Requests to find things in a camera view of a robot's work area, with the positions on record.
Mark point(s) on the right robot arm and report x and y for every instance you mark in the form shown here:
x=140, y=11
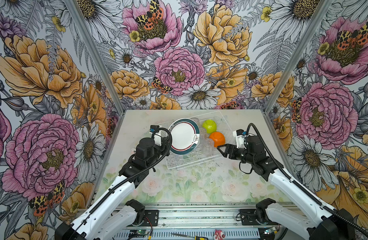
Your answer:
x=319, y=221

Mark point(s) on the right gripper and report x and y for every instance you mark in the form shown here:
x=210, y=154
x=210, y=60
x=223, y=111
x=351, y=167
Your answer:
x=228, y=147

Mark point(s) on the middle clear glass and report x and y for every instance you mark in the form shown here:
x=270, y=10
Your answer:
x=203, y=141

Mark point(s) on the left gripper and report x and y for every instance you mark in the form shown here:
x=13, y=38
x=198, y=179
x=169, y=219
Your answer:
x=165, y=145

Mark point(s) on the orange bowl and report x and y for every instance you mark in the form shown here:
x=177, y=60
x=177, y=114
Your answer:
x=218, y=139

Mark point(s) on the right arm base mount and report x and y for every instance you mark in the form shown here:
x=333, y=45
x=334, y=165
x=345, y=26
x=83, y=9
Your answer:
x=249, y=217

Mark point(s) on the pink white small object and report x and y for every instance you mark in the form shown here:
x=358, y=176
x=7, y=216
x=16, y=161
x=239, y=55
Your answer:
x=219, y=235

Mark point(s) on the lime green bowl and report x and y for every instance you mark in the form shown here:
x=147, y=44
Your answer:
x=210, y=126

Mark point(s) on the clear glass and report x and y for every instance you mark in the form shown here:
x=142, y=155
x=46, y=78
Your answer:
x=208, y=146
x=203, y=141

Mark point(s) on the white wire dish rack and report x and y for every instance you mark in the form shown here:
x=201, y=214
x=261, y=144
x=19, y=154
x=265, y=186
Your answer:
x=224, y=120

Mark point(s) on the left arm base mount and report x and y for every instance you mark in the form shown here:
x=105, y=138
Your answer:
x=146, y=218

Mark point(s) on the yellow handled screwdriver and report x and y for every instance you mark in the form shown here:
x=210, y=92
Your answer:
x=190, y=237

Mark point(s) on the near clear glass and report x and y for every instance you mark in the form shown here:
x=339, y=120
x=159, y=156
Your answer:
x=208, y=146

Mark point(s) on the green circuit board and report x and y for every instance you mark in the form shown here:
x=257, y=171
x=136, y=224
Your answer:
x=138, y=233

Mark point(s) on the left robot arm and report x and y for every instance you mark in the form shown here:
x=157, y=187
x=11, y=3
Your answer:
x=101, y=221

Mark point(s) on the green red rimmed plate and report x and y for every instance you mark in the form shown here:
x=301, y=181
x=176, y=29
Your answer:
x=185, y=136

